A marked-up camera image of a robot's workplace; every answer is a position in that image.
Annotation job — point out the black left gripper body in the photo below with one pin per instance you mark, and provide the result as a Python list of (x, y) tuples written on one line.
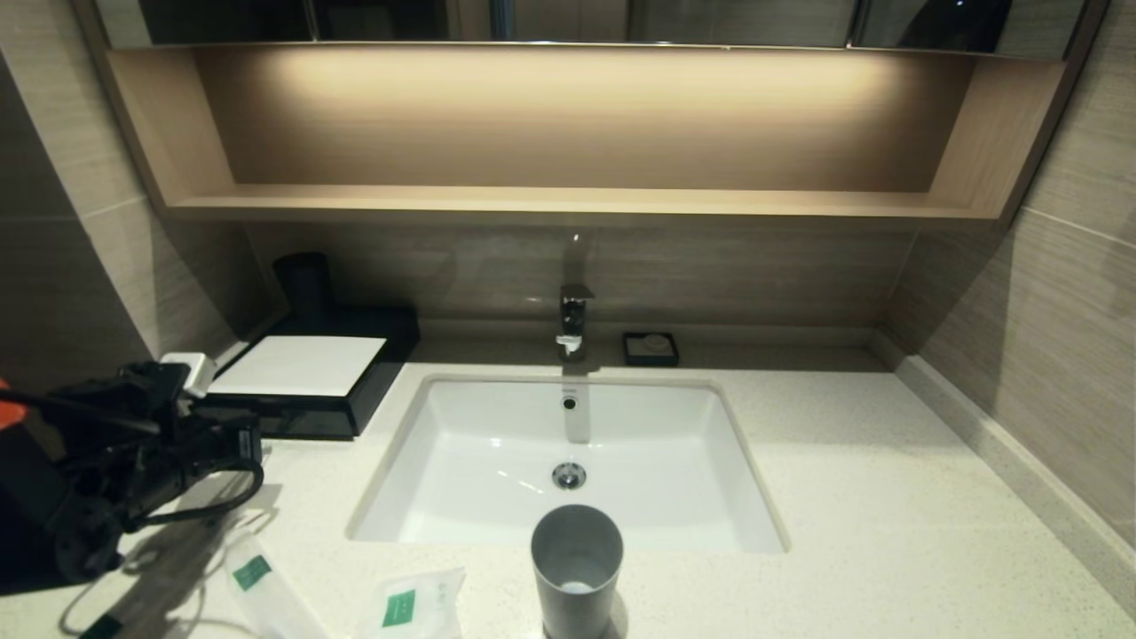
[(222, 448)]

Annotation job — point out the black box drawer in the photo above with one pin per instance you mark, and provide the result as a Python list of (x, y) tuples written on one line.
[(306, 419)]

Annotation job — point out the white toothbrush packet green label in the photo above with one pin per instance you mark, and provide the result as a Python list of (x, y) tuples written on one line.
[(102, 628), (253, 572)]

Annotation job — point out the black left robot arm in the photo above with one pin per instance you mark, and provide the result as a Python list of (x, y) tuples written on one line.
[(53, 497)]

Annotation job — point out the black tray box white lid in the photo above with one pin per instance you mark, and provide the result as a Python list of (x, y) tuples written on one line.
[(311, 364)]

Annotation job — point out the black cylindrical cup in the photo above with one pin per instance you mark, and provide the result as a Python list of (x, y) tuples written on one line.
[(304, 284)]

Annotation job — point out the square white sachet green label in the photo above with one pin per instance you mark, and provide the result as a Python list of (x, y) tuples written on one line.
[(399, 608)]

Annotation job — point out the white ceramic sink basin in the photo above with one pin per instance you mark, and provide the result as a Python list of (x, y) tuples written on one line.
[(479, 479)]

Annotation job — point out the chrome sink drain stopper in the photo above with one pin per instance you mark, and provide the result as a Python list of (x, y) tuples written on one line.
[(569, 476)]

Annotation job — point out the grey tumbler cup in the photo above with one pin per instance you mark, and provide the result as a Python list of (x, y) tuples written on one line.
[(577, 550)]

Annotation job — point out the chrome sink faucet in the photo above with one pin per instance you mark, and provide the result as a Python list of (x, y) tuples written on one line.
[(574, 319)]

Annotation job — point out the black soap dish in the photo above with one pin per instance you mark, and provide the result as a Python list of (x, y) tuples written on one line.
[(632, 355)]

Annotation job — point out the beige soap bar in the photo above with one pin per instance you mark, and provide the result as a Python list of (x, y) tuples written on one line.
[(657, 342)]

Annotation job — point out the mirror cabinet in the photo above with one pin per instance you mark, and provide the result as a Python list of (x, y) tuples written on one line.
[(710, 22)]

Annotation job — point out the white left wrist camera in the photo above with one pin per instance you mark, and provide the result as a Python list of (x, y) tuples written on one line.
[(191, 373)]

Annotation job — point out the wooden wall shelf niche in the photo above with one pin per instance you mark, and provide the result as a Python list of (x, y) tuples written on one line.
[(568, 204)]

